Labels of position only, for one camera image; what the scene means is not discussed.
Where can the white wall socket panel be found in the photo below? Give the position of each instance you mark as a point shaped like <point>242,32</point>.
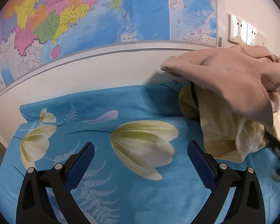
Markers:
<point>241,32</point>

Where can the blue floral bed sheet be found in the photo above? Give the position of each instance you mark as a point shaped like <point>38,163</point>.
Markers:
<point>141,172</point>

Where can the colourful wall map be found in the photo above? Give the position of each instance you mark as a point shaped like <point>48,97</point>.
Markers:
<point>36,32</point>

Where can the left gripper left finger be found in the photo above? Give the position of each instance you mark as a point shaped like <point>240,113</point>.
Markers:
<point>34,205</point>

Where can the cream yellow garment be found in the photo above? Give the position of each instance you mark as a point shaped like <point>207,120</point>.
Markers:
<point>226,135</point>

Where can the pink collared shirt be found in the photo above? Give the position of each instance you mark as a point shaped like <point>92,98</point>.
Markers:
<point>247,77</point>

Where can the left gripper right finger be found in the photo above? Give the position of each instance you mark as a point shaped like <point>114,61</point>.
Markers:
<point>247,205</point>

